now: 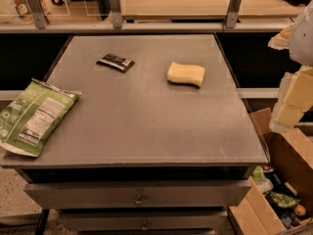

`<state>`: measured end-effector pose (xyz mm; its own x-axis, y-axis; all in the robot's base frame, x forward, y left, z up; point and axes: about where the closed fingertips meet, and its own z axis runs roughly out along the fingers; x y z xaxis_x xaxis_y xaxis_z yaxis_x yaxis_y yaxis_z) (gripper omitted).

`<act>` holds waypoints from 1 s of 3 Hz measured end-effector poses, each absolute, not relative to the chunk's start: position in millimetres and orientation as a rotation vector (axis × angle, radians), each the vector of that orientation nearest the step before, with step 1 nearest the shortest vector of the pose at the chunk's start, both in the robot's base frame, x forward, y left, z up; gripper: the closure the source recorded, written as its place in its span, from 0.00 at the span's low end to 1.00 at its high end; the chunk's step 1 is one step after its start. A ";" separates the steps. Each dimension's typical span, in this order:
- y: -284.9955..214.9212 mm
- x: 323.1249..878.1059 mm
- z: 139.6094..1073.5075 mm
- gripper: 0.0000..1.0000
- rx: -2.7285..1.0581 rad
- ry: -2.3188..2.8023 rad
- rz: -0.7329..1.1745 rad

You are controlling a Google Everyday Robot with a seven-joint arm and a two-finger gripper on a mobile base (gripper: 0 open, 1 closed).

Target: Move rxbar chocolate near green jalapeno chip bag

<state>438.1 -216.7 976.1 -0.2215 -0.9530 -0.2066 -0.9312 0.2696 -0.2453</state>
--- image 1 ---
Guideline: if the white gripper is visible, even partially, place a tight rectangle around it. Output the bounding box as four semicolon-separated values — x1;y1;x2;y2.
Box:
268;0;313;133

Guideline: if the black rxbar chocolate wrapper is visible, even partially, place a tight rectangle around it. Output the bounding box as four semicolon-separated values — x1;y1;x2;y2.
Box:
97;53;135;72

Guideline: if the green jalapeno chip bag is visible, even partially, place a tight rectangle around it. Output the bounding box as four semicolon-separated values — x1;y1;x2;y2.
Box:
0;79;81;158

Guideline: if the orange white snack bag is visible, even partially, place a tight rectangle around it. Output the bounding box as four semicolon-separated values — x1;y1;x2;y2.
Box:
0;0;51;24

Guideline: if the cardboard box with snacks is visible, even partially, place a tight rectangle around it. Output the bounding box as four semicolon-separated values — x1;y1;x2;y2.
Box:
230;108;313;235

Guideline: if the yellow sponge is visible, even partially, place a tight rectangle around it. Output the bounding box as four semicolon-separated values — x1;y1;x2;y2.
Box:
167;63;205;87

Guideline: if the small orange fruit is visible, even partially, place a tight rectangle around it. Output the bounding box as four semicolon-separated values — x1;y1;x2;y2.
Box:
293;205;306;216

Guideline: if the grey drawer cabinet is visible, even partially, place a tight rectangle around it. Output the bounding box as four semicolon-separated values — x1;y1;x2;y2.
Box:
3;34;267;235

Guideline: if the lower drawer with knob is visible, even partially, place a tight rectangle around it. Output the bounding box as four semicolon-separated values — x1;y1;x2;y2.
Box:
60;211;227;231

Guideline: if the drawer with knob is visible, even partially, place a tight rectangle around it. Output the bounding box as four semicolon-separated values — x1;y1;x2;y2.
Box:
60;211;227;231
24;180;250;210

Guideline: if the upper drawer with knob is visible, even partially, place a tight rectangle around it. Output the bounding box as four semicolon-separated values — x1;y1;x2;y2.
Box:
24;180;250;210

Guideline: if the right metal bracket post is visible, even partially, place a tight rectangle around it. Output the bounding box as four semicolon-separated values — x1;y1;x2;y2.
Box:
224;0;242;28

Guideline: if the metal bracket post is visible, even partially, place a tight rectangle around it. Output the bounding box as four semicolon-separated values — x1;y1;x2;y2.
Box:
27;0;49;29
224;0;242;28
110;0;123;28

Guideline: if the middle metal bracket post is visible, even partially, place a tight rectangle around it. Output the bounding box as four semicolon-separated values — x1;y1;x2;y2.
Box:
110;0;123;28

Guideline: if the left metal bracket post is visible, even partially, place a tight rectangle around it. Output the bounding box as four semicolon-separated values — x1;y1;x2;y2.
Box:
27;0;49;29

